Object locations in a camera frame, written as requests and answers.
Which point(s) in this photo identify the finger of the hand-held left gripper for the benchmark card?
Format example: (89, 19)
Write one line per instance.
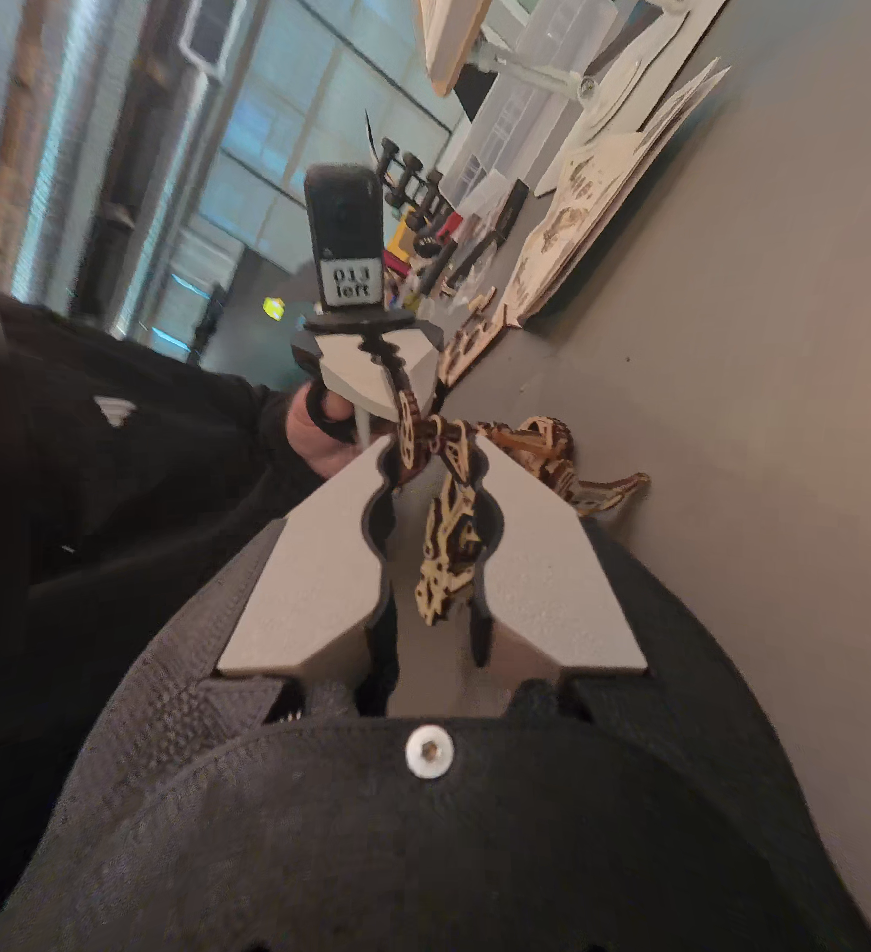
(420, 361)
(354, 372)

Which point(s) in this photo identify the wooden parts sheet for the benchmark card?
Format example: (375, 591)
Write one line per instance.
(465, 342)

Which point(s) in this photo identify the person's left hand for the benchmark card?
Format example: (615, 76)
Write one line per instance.
(316, 455)

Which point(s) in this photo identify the white book stand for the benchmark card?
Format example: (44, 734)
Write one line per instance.
(629, 97)

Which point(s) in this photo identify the instruction booklet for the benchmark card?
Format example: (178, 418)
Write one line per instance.
(592, 223)

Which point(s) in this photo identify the wooden wheel disc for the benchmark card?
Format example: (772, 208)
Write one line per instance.
(408, 439)

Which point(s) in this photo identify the black post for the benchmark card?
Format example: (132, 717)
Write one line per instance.
(212, 320)

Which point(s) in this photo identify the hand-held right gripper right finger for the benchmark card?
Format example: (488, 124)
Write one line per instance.
(562, 595)

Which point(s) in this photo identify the silver ventilation duct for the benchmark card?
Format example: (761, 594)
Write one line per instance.
(63, 149)

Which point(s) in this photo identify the clear plastic drawer cabinet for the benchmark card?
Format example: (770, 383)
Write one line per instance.
(510, 119)

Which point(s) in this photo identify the wall vent grille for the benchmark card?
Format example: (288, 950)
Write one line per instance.
(212, 30)

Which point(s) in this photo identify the thick wooden wheel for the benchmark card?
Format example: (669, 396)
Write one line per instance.
(547, 446)

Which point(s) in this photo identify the black dumbbell rack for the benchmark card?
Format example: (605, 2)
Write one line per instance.
(413, 171)

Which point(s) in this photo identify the wooden buggy model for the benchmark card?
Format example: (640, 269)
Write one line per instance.
(447, 565)

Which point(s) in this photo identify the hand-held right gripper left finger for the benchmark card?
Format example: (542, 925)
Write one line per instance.
(309, 595)

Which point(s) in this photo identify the person's black clothing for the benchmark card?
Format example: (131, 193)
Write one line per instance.
(108, 483)

